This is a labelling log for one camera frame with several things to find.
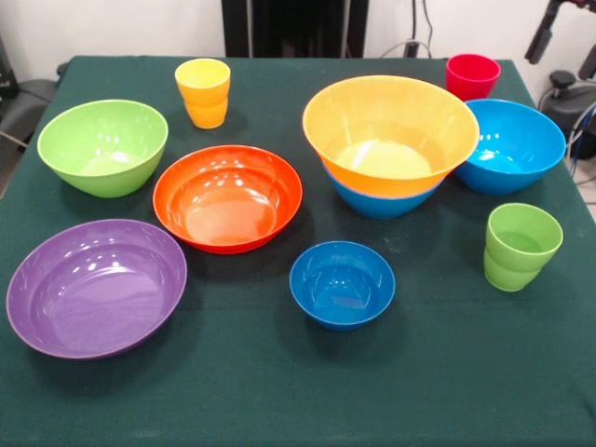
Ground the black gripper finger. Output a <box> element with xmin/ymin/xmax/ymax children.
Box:
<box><xmin>524</xmin><ymin>0</ymin><xmax>563</xmax><ymax>66</ymax></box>
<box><xmin>576</xmin><ymin>44</ymin><xmax>596</xmax><ymax>81</ymax></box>

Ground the green bowl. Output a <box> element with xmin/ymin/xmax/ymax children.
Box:
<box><xmin>36</xmin><ymin>98</ymin><xmax>169</xmax><ymax>199</ymax></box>

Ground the dark green tablecloth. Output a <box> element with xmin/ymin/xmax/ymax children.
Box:
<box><xmin>0</xmin><ymin>55</ymin><xmax>596</xmax><ymax>447</ymax></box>

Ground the tangle of cables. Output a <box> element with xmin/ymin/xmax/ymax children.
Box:
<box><xmin>562</xmin><ymin>102</ymin><xmax>596</xmax><ymax>183</ymax></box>

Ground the black wall cable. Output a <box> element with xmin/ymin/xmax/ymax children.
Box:
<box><xmin>381</xmin><ymin>0</ymin><xmax>437</xmax><ymax>60</ymax></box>

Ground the light blue bowl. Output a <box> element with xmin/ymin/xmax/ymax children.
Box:
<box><xmin>454</xmin><ymin>98</ymin><xmax>567</xmax><ymax>196</ymax></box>
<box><xmin>324</xmin><ymin>162</ymin><xmax>443</xmax><ymax>221</ymax></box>

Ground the green cup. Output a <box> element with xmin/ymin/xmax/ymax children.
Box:
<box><xmin>483</xmin><ymin>202</ymin><xmax>564</xmax><ymax>293</ymax></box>

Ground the orange-red shallow bowl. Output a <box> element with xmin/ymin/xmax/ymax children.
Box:
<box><xmin>152</xmin><ymin>144</ymin><xmax>305</xmax><ymax>255</ymax></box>

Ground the large yellow-orange bowl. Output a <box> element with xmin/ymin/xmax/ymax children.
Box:
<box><xmin>302</xmin><ymin>74</ymin><xmax>481</xmax><ymax>197</ymax></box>

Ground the grey office chair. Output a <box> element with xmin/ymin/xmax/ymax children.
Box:
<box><xmin>0</xmin><ymin>78</ymin><xmax>60</xmax><ymax>141</ymax></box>

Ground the red cup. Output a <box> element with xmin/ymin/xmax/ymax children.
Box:
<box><xmin>445</xmin><ymin>53</ymin><xmax>503</xmax><ymax>102</ymax></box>

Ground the small dark blue bowl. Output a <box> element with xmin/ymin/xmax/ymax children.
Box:
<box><xmin>289</xmin><ymin>240</ymin><xmax>397</xmax><ymax>332</ymax></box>

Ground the purple bowl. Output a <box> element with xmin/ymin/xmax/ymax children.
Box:
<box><xmin>6</xmin><ymin>219</ymin><xmax>188</xmax><ymax>360</ymax></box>

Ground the yellow cup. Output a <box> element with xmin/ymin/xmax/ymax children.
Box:
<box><xmin>174</xmin><ymin>58</ymin><xmax>232</xmax><ymax>129</ymax></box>

